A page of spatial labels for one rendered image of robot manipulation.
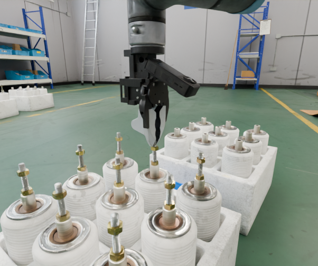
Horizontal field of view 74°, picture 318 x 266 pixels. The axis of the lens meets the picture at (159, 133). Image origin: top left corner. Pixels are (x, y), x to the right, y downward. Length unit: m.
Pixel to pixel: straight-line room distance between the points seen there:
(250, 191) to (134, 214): 0.38
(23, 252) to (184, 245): 0.28
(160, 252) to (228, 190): 0.40
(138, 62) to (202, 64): 6.18
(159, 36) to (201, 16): 6.36
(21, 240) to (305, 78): 6.70
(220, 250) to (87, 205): 0.28
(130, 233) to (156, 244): 0.10
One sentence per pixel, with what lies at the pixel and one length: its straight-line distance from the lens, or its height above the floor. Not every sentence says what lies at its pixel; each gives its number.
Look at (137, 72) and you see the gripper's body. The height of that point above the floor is 0.49.
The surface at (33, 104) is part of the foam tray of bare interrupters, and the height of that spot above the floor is 0.08.
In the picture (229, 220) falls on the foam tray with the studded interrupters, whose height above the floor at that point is 0.18.
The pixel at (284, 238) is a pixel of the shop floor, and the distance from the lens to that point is 0.83.
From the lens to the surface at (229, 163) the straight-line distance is 0.71.
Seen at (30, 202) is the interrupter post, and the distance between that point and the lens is 0.47.
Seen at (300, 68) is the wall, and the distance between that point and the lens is 6.76.
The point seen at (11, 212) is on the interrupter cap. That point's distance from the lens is 0.49.
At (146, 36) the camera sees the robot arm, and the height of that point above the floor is 0.56.
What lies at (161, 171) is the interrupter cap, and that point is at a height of 0.25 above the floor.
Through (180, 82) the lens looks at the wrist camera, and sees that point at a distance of 0.41.
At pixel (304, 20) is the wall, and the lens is 6.84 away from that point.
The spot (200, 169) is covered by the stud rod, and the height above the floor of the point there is 0.30.
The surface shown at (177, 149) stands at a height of 0.21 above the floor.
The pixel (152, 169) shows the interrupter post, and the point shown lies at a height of 0.27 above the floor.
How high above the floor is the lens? 0.50
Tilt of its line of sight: 17 degrees down
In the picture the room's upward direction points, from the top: straight up
